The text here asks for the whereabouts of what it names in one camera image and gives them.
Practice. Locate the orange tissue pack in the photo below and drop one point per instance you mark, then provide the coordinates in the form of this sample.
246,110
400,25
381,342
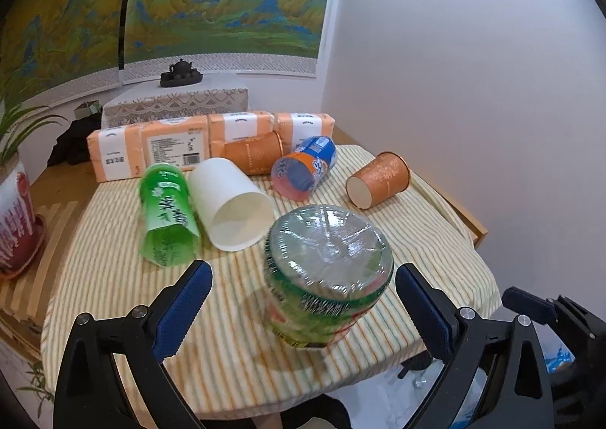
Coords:
307,123
174,144
113,154
241,125

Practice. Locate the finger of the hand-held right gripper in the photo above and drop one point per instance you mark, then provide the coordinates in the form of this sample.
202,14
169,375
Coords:
528,306

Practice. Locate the black teapot set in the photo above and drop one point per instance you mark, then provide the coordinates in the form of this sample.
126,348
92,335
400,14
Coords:
181,72

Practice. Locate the green plastic cup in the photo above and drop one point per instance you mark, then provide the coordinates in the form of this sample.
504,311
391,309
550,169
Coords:
166,213

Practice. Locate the black cloth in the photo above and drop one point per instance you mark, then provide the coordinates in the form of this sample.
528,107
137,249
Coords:
73,142

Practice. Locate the potted plant in red-white pot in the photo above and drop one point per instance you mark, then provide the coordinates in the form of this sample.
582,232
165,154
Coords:
16,216

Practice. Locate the orange paper cup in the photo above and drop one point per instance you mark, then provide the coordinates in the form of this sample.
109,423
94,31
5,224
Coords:
253,155
378,179

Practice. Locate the white paper cup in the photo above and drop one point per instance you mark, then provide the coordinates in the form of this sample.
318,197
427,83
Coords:
229,204

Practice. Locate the green plastic-wrapped noodle cup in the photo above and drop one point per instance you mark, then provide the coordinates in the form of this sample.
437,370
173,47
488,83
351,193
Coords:
326,268

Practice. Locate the small grey folded object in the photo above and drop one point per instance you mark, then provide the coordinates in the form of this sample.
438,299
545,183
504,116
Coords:
86,109

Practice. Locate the striped tablecloth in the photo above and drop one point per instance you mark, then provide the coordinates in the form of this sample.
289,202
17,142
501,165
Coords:
118,296

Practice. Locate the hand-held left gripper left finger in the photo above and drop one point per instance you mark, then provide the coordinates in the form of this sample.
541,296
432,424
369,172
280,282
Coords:
184,310

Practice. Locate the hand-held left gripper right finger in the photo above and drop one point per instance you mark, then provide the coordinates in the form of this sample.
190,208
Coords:
426,310

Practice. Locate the landscape wall painting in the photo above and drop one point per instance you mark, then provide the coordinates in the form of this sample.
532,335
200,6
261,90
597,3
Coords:
189,7

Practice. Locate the patterned fabric box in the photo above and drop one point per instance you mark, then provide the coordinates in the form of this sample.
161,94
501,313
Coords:
175,103

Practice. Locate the blue and orange plastic cup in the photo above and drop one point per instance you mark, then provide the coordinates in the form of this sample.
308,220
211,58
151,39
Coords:
305,168

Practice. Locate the blue and white plastic bag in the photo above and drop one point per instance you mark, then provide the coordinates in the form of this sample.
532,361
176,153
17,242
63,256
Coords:
559,358

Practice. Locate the wooden table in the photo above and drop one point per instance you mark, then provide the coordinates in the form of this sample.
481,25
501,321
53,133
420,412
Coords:
471,225

